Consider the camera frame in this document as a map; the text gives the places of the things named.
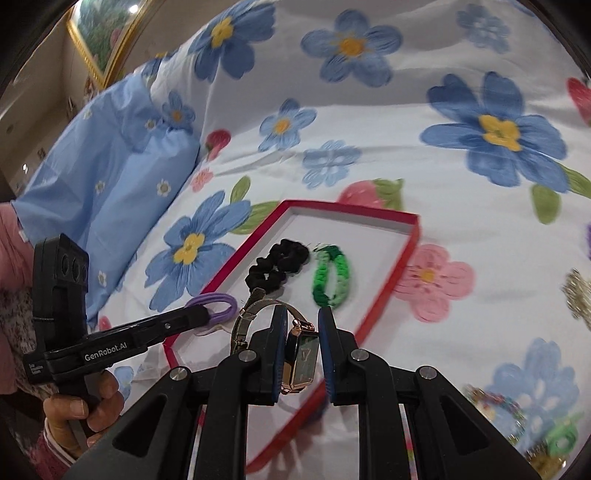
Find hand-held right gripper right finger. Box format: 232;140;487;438
318;305;541;480

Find person's left forearm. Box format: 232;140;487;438
18;415;81;480

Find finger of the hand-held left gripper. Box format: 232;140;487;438
134;305;209;344

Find speckled patterned cloth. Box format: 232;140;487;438
0;284;49;398

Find green braided bracelet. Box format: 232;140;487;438
311;244;352;309

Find rose gold wristwatch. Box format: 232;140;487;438
229;287;320;395

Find green hair ties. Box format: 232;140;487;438
536;413;585;455

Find gold scrunchie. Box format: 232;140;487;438
561;270;591;319

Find gold framed painting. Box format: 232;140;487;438
65;0;153;88

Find purple hair tie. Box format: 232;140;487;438
185;292;237;329

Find light blue pillow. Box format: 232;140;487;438
11;71;201;330

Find red jewelry tray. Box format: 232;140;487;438
164;199;421;476

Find person's left hand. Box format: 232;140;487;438
44;369;125;457

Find gold hair tie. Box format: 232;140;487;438
526;450;561;478

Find black scrunchie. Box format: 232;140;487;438
248;239;310;291

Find pink cloth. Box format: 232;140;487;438
0;203;35;289

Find colourful beaded bracelet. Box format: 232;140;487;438
464;383;527;439

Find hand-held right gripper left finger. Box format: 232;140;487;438
60;305;290;480

